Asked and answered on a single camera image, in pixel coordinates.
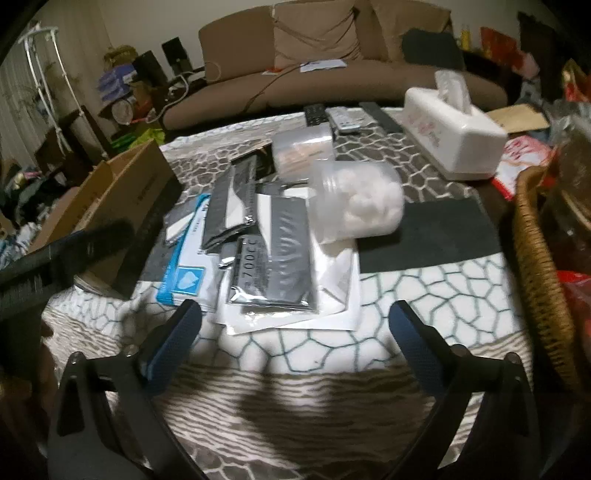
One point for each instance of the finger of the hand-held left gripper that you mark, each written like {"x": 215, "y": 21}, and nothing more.
{"x": 69, "y": 258}

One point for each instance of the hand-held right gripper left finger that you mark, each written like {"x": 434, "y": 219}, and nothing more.
{"x": 173, "y": 339}

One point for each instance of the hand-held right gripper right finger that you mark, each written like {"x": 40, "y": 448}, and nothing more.
{"x": 411, "y": 337}

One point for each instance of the blue and white box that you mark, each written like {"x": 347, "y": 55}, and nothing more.
{"x": 189, "y": 267}

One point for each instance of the white face mask packet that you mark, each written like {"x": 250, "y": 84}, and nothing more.
{"x": 332, "y": 286}

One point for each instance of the brown cardboard box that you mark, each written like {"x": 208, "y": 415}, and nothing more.
{"x": 129, "y": 180}

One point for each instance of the large silver foil packet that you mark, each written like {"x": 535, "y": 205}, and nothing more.
{"x": 281, "y": 258}

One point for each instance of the small silver foil packet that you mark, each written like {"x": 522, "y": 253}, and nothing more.
{"x": 226, "y": 207}

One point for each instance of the clear jar of cotton balls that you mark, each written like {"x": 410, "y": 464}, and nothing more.
{"x": 364, "y": 198}

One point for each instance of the clear plastic box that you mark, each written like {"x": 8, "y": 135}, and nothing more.
{"x": 300, "y": 147}

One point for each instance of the grey white printed blanket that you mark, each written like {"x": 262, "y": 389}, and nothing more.
{"x": 415, "y": 295}

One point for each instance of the pile of clothes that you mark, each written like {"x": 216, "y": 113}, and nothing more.
{"x": 23, "y": 207}

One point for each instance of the dark green mat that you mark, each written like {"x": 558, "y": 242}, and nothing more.
{"x": 425, "y": 240}

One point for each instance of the dark wooden chair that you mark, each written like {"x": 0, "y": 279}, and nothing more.
{"x": 83, "y": 138}

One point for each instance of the green bag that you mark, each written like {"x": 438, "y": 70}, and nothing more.
{"x": 147, "y": 137}

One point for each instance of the brown wicker basket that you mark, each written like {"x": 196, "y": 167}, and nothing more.
{"x": 540, "y": 267}

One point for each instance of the round clock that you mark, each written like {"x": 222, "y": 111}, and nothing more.
{"x": 123, "y": 110}

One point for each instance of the white metal rack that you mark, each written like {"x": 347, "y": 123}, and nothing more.
{"x": 51, "y": 78}

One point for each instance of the stack of purple boxes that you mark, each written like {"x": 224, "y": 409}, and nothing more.
{"x": 115, "y": 81}

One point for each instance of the white tissue box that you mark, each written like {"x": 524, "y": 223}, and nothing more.
{"x": 452, "y": 134}

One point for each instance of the red and white packet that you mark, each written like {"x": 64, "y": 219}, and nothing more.
{"x": 521, "y": 161}

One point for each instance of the slim black remote control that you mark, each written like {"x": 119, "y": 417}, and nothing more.
{"x": 381, "y": 115}

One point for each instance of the white remote control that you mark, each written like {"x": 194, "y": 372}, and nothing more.
{"x": 342, "y": 120}

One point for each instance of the black speaker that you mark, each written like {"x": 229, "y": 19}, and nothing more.
{"x": 174, "y": 55}

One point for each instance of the brown paper envelope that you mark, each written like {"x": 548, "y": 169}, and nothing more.
{"x": 519, "y": 117}

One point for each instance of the brown sofa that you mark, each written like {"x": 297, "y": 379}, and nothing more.
{"x": 323, "y": 83}

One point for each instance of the white paper sheet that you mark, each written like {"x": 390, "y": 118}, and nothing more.
{"x": 323, "y": 66}

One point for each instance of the dark grey cushion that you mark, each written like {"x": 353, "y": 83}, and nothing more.
{"x": 431, "y": 48}

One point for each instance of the yellow bottle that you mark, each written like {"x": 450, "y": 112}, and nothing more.
{"x": 466, "y": 37}

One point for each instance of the tan sofa cushion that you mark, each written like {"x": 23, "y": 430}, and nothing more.
{"x": 408, "y": 27}

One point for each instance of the beige sofa cushion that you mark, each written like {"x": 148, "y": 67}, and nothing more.
{"x": 316, "y": 32}

